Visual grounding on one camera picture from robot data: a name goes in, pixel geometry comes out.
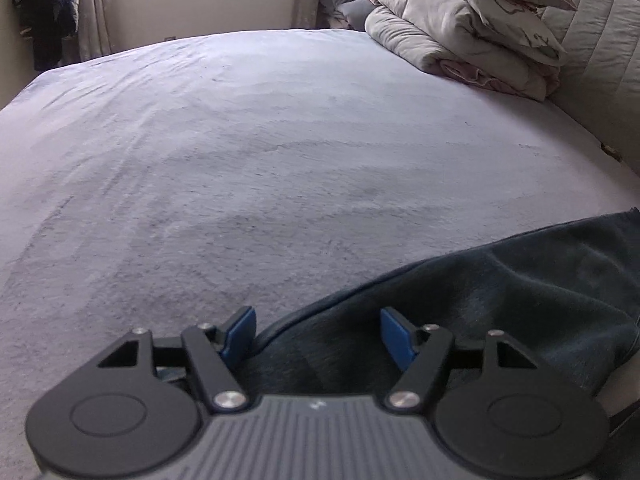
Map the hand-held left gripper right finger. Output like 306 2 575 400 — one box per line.
380 307 538 415

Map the white printed folded quilt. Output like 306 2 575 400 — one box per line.
372 0 568 66

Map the small grey pillow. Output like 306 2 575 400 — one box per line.
320 0 378 31

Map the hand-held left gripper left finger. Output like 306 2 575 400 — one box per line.
97 306 257 414

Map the grey pink folded quilt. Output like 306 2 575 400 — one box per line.
364 5 561 102

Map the bed with grey sheet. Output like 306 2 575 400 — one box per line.
0 27 640 480

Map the grey quilted headboard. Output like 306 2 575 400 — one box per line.
535 0 640 176

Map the dark hanging jacket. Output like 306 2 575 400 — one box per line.
10 0 87 72

